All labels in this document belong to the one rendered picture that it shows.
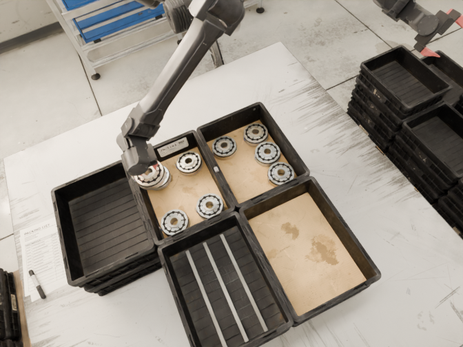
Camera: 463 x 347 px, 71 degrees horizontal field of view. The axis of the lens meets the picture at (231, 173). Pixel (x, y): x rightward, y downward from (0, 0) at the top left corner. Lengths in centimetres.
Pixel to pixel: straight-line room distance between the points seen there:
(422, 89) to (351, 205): 100
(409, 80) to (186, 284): 171
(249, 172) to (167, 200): 34
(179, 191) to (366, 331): 83
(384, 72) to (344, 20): 128
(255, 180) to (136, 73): 205
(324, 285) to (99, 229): 84
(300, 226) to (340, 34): 232
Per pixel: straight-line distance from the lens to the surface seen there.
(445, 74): 270
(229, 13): 78
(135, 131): 91
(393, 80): 221
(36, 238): 165
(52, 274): 155
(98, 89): 313
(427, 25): 116
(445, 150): 213
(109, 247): 132
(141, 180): 113
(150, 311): 134
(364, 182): 149
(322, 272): 118
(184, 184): 132
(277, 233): 120
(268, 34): 324
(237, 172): 131
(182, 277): 120
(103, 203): 140
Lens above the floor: 197
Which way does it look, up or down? 60 degrees down
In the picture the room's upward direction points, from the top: 11 degrees counter-clockwise
